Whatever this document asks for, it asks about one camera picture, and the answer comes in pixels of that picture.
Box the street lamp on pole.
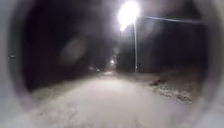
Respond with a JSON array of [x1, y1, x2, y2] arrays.
[[117, 0, 141, 75]]

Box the grey paved path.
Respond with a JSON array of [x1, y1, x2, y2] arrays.
[[13, 70, 214, 128]]

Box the leaf-strewn grass verge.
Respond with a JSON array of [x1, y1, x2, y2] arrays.
[[29, 73, 105, 101], [117, 67, 208, 105]]

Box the overhead wires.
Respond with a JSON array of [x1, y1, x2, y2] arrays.
[[138, 14, 205, 25]]

